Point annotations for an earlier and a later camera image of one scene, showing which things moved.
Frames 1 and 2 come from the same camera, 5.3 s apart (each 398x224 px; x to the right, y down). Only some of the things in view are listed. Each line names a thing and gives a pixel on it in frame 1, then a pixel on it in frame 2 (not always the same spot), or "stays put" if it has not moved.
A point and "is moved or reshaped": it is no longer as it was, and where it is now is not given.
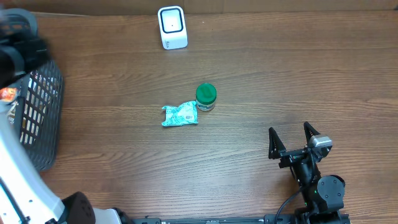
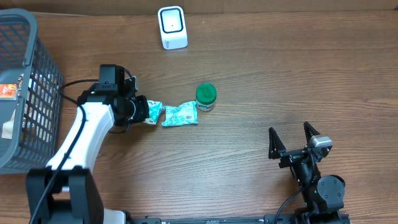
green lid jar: [206, 95] stays put
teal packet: [185, 113] stays put
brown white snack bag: [12, 112] is moved or reshaped
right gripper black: [277, 147] stays put
